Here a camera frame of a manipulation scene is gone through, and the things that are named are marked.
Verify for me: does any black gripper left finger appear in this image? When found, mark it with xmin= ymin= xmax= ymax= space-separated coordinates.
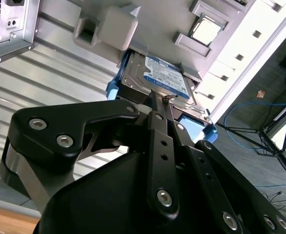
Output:
xmin=0 ymin=92 xmax=180 ymax=215

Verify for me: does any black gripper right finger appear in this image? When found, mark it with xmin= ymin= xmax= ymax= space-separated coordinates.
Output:
xmin=163 ymin=96 xmax=286 ymax=234

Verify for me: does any hard disk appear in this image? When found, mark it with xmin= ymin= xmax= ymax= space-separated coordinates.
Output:
xmin=105 ymin=50 xmax=218 ymax=144

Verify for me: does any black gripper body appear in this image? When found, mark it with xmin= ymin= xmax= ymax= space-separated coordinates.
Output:
xmin=34 ymin=151 xmax=231 ymax=234

